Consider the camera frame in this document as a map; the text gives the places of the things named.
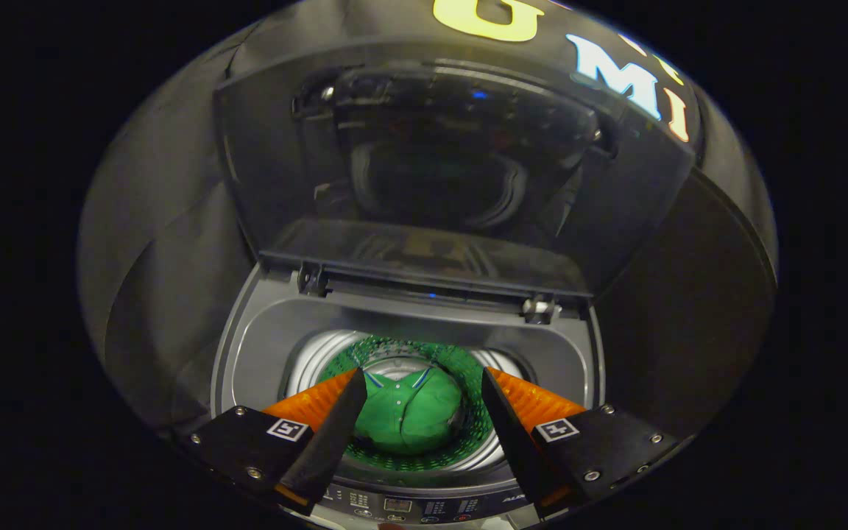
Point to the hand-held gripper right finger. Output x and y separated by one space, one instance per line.
511 438

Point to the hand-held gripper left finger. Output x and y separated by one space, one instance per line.
336 434

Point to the green polo shirt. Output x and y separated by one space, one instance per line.
409 419

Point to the black backdrop cloth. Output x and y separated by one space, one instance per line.
152 221

